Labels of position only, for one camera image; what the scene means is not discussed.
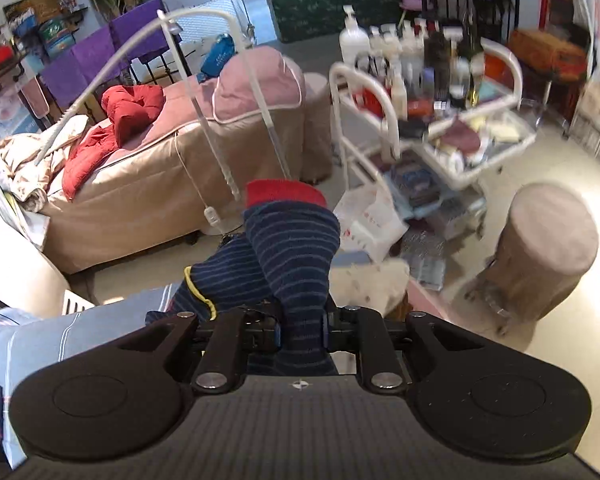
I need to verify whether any blue bag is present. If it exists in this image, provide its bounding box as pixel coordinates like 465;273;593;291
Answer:
197;34;237;82

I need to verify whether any beige massage bed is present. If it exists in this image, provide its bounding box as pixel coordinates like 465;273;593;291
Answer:
42;46;336;276

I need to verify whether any light blue striped bedsheet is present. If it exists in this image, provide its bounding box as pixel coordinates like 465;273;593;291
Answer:
0;282;182;469

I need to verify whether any red padded jacket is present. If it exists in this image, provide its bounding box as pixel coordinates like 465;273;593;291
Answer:
61;85;167;202

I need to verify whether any cluttered wall shelf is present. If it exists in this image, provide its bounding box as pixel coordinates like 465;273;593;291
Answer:
0;0;89;92

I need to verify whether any beige round stool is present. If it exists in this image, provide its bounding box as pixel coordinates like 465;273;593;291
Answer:
480;182;600;337

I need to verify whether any white plastic bag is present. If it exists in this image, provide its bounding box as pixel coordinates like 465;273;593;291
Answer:
332;182;410;264

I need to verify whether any pink headrest pillow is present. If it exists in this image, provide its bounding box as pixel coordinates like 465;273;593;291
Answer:
212;46;306;124

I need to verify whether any green patterned board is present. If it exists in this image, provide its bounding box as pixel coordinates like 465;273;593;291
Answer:
264;0;417;44

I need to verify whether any purple cloth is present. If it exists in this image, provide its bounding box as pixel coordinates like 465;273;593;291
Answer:
40;0;170;109

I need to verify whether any navy striped red shirt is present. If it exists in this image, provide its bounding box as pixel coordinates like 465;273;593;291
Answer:
145;179;342;376

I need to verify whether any crumpled beige blanket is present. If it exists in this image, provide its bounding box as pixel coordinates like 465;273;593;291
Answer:
0;115;89;214

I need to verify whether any white pump bottle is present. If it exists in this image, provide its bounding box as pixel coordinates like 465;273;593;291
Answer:
339;5;371;67

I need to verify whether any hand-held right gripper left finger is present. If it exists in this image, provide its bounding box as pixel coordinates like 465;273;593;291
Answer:
117;309;283;395

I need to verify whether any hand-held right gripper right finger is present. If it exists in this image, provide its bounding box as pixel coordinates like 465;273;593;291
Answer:
322;305;487;395

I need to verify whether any white trolley cart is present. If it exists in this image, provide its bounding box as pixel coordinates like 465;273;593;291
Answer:
329;35;538;241

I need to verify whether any orange-brown box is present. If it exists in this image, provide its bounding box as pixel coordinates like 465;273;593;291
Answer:
507;27;589;84

